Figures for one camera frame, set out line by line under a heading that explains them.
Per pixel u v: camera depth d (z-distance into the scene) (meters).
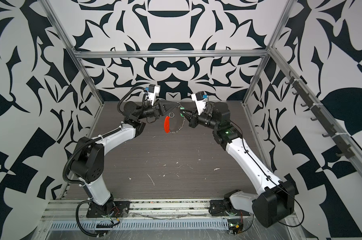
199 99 0.60
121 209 0.74
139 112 0.63
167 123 0.71
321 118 0.55
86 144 0.47
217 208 0.74
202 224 0.71
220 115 0.53
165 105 0.67
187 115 0.68
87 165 0.48
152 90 0.64
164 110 0.68
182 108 0.67
